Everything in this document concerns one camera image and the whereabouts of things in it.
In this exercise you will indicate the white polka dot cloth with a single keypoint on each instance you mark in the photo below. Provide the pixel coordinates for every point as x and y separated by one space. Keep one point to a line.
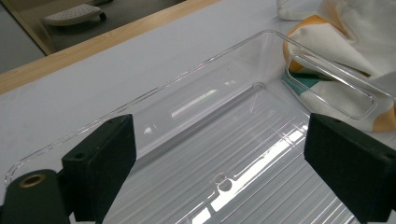
339 59

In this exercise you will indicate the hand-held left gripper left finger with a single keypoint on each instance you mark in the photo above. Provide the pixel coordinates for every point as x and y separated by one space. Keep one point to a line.
99 168

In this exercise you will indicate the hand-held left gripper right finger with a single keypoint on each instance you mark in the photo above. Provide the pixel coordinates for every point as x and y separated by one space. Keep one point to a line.
351 168

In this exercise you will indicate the wooden table edge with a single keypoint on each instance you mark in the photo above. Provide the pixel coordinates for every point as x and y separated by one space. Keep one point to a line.
93 43

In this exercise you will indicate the clear plastic storage bin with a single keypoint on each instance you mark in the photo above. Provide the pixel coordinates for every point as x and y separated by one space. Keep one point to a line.
218 149

